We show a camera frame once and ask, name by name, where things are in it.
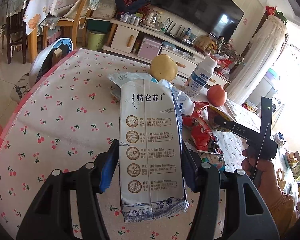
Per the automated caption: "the cherry print tablecloth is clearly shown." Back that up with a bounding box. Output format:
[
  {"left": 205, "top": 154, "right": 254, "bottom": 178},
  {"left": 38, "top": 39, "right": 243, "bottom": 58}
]
[{"left": 0, "top": 47, "right": 298, "bottom": 240}]

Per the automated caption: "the white paper pack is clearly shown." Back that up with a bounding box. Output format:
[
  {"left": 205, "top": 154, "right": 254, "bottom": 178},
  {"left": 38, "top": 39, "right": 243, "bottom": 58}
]
[{"left": 92, "top": 0, "right": 117, "bottom": 19}]

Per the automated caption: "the yellow snack bag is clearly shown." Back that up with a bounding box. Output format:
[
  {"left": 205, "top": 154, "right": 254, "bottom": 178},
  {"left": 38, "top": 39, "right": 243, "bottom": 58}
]
[{"left": 207, "top": 105, "right": 237, "bottom": 132}]

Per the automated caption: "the dining table with orange-print cloth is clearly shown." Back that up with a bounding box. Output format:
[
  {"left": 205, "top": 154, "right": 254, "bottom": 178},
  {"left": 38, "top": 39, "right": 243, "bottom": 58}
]
[{"left": 22, "top": 0, "right": 65, "bottom": 63}]

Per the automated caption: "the clear water bottle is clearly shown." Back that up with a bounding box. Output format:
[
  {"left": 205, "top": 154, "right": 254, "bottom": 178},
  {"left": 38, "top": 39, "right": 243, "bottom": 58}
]
[{"left": 161, "top": 17, "right": 172, "bottom": 34}]

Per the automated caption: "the white plastic bottle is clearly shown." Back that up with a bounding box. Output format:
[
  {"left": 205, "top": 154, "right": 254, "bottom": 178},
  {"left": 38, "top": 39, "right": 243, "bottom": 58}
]
[{"left": 184, "top": 56, "right": 217, "bottom": 98}]

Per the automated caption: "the person's right forearm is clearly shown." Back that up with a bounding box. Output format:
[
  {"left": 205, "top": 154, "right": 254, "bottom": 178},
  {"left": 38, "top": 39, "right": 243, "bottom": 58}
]
[{"left": 267, "top": 192, "right": 300, "bottom": 237}]

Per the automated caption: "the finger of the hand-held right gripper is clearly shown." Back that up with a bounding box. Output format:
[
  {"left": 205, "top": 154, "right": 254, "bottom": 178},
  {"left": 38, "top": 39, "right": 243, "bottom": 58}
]
[{"left": 213, "top": 115, "right": 232, "bottom": 132}]

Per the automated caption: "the blue grey covered chair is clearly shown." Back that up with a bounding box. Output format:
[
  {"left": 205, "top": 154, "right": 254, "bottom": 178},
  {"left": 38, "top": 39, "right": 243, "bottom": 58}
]
[{"left": 29, "top": 37, "right": 73, "bottom": 85}]

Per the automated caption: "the blue cartoon snack packet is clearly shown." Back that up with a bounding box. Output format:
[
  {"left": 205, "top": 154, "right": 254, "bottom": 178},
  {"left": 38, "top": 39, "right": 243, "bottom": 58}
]
[{"left": 185, "top": 142, "right": 225, "bottom": 172}]

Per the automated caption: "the green waste bin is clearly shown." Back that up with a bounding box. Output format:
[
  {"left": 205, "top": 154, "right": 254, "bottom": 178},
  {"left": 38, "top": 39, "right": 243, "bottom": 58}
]
[{"left": 86, "top": 30, "right": 106, "bottom": 52}]

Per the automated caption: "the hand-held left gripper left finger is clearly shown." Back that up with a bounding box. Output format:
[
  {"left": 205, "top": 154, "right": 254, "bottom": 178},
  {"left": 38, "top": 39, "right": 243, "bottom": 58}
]
[{"left": 16, "top": 139, "right": 120, "bottom": 240}]

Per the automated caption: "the white milk carton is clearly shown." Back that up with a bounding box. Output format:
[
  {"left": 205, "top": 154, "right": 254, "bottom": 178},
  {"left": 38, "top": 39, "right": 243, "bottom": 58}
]
[{"left": 119, "top": 79, "right": 190, "bottom": 223}]

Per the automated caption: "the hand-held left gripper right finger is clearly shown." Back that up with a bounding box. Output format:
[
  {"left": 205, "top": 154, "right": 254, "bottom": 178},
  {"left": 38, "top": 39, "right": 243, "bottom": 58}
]
[{"left": 181, "top": 140, "right": 280, "bottom": 240}]

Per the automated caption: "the light wooden chair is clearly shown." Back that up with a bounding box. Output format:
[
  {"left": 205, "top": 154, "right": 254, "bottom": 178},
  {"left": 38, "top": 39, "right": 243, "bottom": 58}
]
[{"left": 40, "top": 0, "right": 98, "bottom": 43}]

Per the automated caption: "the red apple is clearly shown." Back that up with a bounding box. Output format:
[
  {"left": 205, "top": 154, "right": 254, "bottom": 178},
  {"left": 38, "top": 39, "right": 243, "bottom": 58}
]
[{"left": 207, "top": 84, "right": 227, "bottom": 107}]

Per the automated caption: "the black flat television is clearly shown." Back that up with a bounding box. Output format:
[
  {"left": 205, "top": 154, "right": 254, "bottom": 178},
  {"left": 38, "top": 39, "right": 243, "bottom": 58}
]
[{"left": 150, "top": 0, "right": 245, "bottom": 39}]

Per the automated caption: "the red snack wrapper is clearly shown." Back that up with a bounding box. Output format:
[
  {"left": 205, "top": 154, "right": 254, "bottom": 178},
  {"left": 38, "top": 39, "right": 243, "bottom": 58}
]
[
  {"left": 182, "top": 101, "right": 211, "bottom": 130},
  {"left": 190, "top": 123, "right": 224, "bottom": 154}
]

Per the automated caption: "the patterned seat cushion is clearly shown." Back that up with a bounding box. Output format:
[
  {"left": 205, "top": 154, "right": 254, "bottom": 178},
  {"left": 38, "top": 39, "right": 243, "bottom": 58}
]
[{"left": 10, "top": 74, "right": 33, "bottom": 103}]

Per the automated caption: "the dark wooden chair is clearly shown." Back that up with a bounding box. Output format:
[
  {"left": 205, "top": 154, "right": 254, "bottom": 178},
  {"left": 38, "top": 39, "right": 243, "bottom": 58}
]
[{"left": 5, "top": 0, "right": 34, "bottom": 65}]

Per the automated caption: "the white glass kettle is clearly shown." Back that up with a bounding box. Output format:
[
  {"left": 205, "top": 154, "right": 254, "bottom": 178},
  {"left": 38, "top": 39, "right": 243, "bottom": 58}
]
[{"left": 140, "top": 12, "right": 163, "bottom": 32}]

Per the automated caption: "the yellow pear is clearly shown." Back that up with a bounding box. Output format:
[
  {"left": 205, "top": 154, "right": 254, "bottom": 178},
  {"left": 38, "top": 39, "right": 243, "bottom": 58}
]
[{"left": 150, "top": 54, "right": 177, "bottom": 82}]

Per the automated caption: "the row of small bottles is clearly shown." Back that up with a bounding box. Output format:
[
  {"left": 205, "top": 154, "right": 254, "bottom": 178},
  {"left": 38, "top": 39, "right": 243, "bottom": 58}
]
[{"left": 121, "top": 12, "right": 143, "bottom": 25}]

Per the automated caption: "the lace covered air conditioner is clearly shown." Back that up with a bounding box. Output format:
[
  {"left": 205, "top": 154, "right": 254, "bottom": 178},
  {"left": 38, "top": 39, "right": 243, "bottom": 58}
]
[{"left": 227, "top": 12, "right": 289, "bottom": 105}]

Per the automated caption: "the white pouch packet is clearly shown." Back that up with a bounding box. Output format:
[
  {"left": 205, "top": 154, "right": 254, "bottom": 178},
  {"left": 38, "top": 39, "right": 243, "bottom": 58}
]
[{"left": 107, "top": 72, "right": 153, "bottom": 103}]

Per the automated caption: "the person's right hand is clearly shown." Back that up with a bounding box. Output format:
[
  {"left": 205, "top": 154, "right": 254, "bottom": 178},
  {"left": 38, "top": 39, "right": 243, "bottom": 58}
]
[{"left": 241, "top": 149, "right": 283, "bottom": 205}]

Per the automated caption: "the pink storage box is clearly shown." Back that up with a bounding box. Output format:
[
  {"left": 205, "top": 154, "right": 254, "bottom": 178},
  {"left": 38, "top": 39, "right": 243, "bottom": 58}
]
[{"left": 137, "top": 36, "right": 163, "bottom": 61}]

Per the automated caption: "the white television cabinet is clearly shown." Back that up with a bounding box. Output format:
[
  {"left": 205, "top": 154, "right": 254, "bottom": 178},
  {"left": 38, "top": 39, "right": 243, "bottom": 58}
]
[{"left": 102, "top": 17, "right": 232, "bottom": 89}]

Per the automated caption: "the dried flower bouquet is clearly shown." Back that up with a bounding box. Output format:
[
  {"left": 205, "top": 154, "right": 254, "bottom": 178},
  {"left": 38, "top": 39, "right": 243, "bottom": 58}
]
[{"left": 212, "top": 36, "right": 244, "bottom": 67}]

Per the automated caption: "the white blue printed wrapper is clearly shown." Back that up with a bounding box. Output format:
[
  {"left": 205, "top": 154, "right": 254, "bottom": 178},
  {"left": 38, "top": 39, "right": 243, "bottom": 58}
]
[{"left": 160, "top": 79, "right": 194, "bottom": 117}]

